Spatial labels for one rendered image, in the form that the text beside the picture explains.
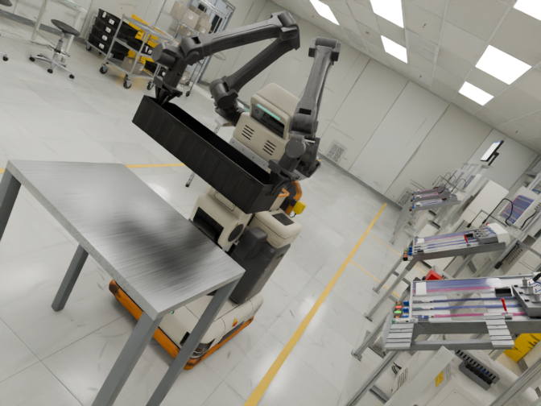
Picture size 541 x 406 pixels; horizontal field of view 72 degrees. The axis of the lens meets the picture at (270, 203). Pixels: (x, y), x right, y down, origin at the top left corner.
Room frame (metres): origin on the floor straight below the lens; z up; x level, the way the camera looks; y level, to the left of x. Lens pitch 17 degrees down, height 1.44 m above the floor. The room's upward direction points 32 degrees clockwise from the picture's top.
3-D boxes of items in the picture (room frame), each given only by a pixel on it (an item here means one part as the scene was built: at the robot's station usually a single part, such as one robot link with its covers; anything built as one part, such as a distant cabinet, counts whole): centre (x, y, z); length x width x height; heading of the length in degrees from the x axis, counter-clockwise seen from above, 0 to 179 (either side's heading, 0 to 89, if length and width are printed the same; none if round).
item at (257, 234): (1.66, 0.10, 0.68); 0.28 x 0.27 x 0.25; 71
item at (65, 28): (4.56, 3.29, 0.28); 0.54 x 0.52 x 0.57; 98
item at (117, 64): (6.08, 3.11, 0.50); 0.90 x 0.54 x 1.00; 0
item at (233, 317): (1.83, 0.10, 0.16); 0.67 x 0.64 x 0.25; 161
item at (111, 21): (6.68, 3.98, 0.38); 0.65 x 0.46 x 0.75; 78
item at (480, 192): (6.53, -2.80, 0.95); 1.36 x 0.82 x 1.90; 76
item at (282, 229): (1.92, 0.07, 0.59); 0.55 x 0.34 x 0.83; 71
